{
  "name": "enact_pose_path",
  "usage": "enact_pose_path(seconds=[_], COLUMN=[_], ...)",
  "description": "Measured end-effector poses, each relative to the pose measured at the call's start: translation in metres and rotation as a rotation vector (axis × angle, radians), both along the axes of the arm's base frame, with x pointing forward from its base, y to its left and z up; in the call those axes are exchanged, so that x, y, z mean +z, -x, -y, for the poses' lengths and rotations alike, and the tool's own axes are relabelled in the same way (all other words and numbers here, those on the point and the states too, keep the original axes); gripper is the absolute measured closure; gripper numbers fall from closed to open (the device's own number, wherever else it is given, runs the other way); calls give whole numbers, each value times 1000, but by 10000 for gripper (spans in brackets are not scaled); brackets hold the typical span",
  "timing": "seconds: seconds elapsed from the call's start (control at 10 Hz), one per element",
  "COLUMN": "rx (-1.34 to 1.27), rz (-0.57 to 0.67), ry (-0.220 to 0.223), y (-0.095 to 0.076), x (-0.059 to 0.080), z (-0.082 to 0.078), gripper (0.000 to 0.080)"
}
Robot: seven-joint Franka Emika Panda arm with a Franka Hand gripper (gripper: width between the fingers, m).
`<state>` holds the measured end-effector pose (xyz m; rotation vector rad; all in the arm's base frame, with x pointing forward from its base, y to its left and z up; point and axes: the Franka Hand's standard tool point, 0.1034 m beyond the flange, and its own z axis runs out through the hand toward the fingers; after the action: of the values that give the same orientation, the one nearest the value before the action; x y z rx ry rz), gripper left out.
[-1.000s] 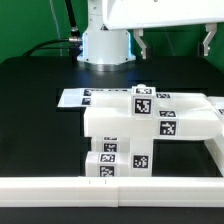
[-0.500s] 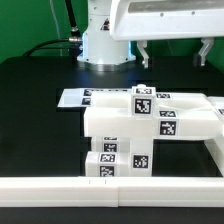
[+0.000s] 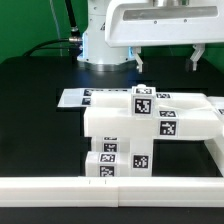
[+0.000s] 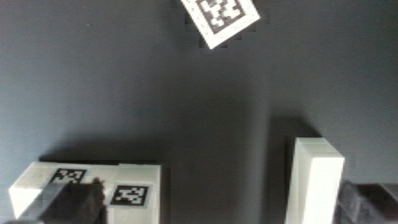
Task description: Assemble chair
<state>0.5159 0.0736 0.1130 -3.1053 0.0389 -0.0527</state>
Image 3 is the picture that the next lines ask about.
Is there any white chair back frame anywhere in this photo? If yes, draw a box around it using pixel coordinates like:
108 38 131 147
84 92 224 140

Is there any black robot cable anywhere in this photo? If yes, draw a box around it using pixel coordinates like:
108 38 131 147
21 0 84 58

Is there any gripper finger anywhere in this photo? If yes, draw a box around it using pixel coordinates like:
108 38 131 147
132 47 143 72
186 44 205 72

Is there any white front fence rail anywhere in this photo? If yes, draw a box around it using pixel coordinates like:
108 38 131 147
0 177 224 207

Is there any white chair seat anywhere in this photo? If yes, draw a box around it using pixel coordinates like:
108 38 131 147
130 138 153 177

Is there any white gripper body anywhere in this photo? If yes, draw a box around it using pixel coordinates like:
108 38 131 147
105 0 224 47

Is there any white marker base plate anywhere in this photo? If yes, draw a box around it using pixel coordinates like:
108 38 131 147
57 88 131 108

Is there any white right fence rail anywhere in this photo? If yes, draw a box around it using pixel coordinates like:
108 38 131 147
204 136 224 177

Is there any white fence rail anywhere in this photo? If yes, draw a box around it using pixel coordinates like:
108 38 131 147
204 136 224 177
0 177 224 207

